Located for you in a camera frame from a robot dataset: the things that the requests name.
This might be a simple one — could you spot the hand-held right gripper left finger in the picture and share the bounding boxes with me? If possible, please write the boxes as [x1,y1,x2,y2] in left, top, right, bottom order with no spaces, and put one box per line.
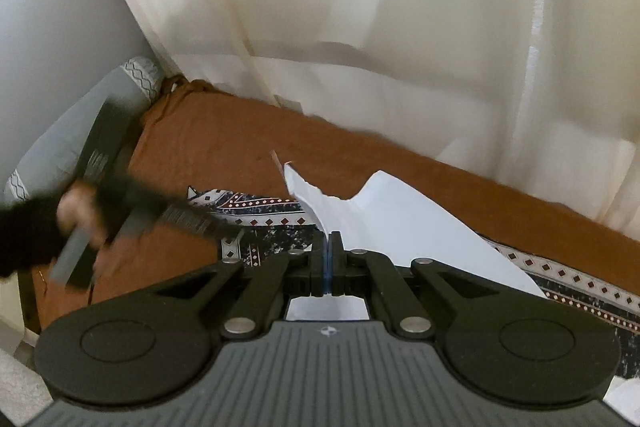
[145,231,329,339]

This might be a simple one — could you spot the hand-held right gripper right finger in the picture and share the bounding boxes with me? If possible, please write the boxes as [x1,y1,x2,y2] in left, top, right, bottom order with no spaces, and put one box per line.
[328,231,506,339]

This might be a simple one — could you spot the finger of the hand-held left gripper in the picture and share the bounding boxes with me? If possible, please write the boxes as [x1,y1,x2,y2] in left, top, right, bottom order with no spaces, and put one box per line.
[125,179,246,240]

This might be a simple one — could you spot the white garment with dark piping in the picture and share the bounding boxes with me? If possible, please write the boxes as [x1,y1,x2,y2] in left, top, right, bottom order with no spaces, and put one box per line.
[282,161,546,323]

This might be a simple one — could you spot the person's left forearm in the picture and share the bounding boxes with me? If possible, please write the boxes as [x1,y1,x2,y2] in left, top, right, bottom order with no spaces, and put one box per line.
[0,196,66,279]

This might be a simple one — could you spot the person's left hand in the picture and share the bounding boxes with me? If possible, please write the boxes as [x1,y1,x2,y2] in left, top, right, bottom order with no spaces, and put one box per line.
[57,182,108,258]

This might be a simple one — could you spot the grey bolster pillow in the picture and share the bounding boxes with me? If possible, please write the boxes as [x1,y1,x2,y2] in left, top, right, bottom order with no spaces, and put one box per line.
[4,56,163,208]

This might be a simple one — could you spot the dark patterned blanket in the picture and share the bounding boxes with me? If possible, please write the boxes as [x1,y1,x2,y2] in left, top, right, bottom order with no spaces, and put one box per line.
[187,186,640,383]

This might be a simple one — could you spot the brown bed sheet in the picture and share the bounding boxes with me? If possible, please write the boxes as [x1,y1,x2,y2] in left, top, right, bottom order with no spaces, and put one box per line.
[30,79,640,308]

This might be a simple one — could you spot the sheer cream curtain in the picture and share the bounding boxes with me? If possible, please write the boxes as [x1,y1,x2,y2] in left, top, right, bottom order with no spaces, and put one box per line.
[85,0,640,238]

